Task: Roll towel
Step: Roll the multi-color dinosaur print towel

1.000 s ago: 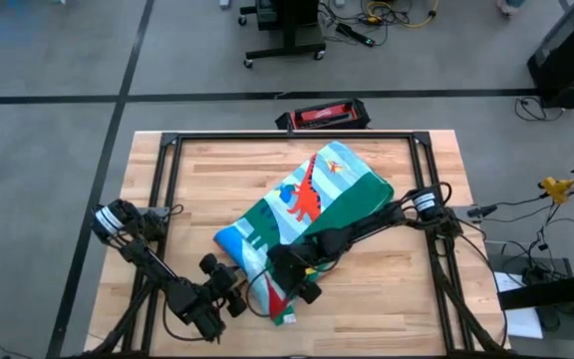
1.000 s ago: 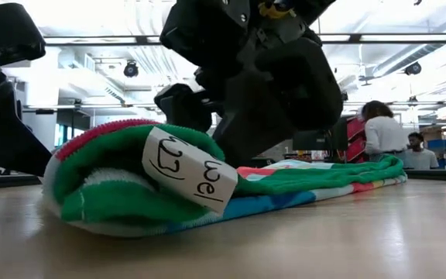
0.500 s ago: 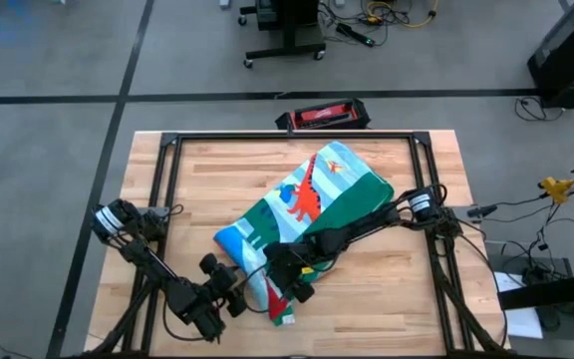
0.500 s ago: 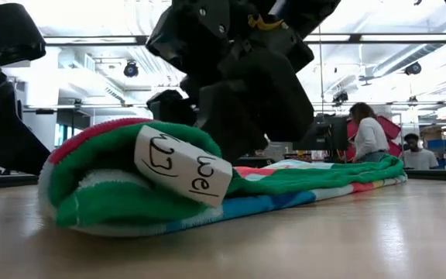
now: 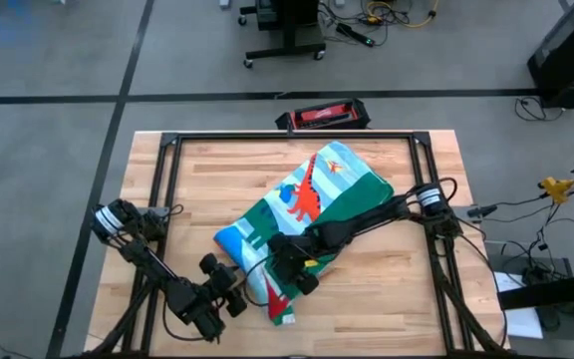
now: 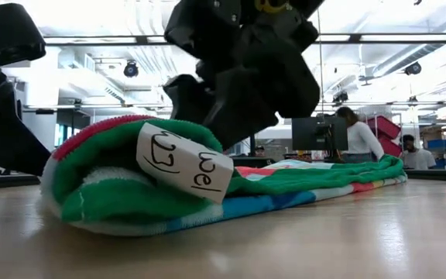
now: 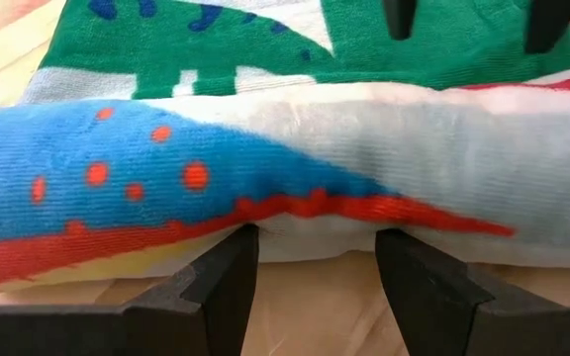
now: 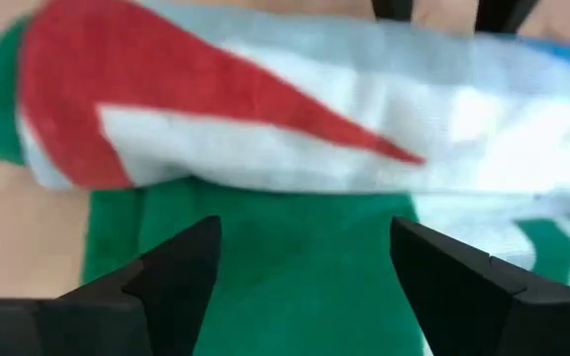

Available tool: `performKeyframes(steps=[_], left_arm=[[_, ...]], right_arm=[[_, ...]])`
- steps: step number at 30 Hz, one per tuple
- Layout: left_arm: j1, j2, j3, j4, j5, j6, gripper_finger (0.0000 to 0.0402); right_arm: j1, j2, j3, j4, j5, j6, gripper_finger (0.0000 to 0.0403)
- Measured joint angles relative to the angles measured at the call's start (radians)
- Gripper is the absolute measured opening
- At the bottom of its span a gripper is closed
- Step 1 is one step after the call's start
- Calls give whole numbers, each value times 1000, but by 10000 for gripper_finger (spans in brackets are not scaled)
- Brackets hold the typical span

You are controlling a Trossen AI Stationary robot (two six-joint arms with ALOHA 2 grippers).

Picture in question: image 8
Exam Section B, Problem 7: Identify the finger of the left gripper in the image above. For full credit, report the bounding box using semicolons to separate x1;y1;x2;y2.
475;0;538;34
371;0;414;22

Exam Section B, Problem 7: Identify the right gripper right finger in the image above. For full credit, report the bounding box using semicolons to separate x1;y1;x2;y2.
391;216;570;356

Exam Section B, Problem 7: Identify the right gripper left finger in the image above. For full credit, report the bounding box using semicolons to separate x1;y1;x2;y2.
0;216;223;356

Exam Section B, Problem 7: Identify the green dinosaur print towel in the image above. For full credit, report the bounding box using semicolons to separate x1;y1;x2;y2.
0;0;570;356

